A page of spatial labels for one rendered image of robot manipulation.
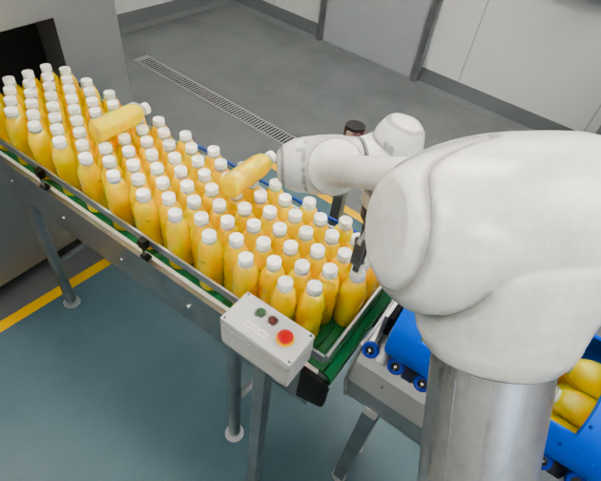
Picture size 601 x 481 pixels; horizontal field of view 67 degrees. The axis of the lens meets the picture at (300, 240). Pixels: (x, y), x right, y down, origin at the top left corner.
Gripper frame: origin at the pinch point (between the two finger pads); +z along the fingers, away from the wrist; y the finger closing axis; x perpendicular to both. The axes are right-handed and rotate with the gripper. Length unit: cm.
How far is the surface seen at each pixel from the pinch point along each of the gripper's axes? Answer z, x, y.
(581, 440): 0, -57, -12
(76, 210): 24, 93, -20
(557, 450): 6, -55, -13
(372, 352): 17.2, -12.7, -9.2
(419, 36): 72, 117, 346
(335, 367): 24.5, -6.2, -14.9
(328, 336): 23.9, 0.3, -8.2
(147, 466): 114, 45, -49
